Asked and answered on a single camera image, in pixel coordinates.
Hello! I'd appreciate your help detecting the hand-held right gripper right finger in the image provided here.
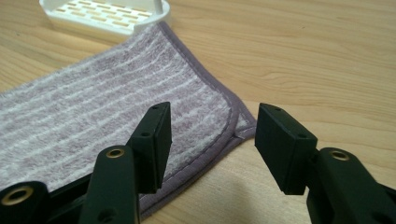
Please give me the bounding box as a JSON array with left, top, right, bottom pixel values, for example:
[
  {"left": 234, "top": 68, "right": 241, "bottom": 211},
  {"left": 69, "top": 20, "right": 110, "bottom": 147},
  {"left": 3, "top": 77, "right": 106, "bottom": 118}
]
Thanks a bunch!
[{"left": 254, "top": 103, "right": 396, "bottom": 224}]

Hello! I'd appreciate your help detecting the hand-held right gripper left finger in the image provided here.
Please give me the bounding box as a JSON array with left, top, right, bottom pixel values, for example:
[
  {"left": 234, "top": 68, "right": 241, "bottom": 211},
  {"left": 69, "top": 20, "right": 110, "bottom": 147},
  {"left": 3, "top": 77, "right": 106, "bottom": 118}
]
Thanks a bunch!
[{"left": 78, "top": 101, "right": 173, "bottom": 224}]

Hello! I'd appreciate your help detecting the purple striped towel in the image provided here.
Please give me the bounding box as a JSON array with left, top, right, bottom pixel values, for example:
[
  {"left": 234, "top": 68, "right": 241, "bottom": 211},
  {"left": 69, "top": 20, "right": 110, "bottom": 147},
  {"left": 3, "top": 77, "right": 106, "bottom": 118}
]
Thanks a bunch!
[{"left": 0, "top": 21, "right": 258, "bottom": 218}]

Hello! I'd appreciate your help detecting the white slotted plastic tray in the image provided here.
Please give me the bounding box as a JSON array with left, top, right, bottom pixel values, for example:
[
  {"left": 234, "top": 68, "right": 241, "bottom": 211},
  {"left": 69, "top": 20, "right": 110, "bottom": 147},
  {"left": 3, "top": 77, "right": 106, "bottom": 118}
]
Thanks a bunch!
[{"left": 38, "top": 0, "right": 172, "bottom": 36}]

